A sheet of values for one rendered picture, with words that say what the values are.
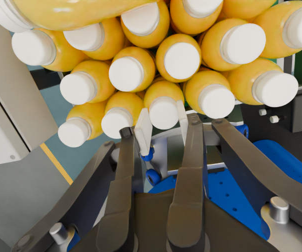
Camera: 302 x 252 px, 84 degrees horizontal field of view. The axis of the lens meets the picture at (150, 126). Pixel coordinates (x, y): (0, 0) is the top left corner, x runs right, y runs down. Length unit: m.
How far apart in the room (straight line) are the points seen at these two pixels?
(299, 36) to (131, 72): 0.18
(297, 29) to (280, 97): 0.07
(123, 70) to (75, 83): 0.06
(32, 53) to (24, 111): 0.10
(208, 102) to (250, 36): 0.08
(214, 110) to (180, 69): 0.06
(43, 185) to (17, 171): 0.30
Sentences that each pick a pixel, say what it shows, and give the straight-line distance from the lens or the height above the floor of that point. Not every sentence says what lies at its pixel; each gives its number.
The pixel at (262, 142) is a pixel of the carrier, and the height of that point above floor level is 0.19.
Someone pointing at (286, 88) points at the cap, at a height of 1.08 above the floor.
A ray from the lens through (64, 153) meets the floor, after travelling 1.80.
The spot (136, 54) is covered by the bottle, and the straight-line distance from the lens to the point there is 0.24.
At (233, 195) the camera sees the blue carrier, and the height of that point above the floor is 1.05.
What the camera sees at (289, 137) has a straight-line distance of 1.54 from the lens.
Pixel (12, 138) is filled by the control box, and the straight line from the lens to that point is 0.30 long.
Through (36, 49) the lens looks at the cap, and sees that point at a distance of 0.25.
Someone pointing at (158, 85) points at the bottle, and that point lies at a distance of 0.25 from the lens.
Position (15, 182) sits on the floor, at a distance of 2.39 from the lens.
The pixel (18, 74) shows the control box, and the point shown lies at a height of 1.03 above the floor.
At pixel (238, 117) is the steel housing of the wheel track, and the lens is 0.39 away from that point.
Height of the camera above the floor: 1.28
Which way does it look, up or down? 66 degrees down
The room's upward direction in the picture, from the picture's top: 169 degrees counter-clockwise
